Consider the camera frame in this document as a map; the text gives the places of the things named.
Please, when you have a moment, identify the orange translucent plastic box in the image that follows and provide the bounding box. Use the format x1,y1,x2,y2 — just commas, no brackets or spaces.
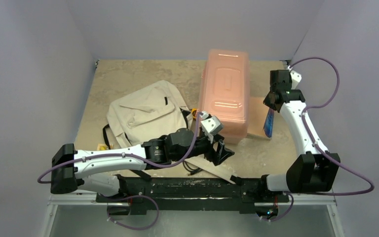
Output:
198,49,250,144

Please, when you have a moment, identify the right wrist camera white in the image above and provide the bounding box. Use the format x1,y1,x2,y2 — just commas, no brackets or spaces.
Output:
287,65,302,89

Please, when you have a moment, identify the black usb cable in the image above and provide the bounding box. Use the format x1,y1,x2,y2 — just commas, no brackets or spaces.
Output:
182,160,203,174

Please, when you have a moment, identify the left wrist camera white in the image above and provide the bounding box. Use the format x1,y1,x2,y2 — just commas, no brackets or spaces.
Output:
200,111,224,144

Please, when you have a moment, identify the black aluminium base frame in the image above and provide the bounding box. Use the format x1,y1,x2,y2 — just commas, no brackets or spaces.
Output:
47,176,337,217

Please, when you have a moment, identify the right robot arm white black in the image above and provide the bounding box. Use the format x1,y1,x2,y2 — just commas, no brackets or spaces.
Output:
257,70,340,201

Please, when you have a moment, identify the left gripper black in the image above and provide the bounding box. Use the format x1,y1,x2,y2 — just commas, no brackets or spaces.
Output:
172,132,233,164

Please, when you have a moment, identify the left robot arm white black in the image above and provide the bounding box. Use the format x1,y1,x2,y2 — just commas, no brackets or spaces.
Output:
50,129,235,202

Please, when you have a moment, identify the banana toy card pack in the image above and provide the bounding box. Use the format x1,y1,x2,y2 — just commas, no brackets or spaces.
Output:
97,144,111,151

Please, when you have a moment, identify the beige backpack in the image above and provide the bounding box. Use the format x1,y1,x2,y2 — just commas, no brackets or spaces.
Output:
102,80,242,184

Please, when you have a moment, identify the yellow tape measure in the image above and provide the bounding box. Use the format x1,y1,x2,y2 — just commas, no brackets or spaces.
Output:
191,108,198,119

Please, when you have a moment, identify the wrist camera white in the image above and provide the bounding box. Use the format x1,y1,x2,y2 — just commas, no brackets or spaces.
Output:
287,65,302,89
200,111,224,144

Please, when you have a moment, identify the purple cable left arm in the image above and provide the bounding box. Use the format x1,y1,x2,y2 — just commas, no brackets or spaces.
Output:
37,112,206,185

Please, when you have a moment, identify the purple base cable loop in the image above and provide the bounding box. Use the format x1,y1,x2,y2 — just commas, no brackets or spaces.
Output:
107,196,160,231

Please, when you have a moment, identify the blue orange book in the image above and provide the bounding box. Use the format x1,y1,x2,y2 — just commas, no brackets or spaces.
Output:
247,97,274,140

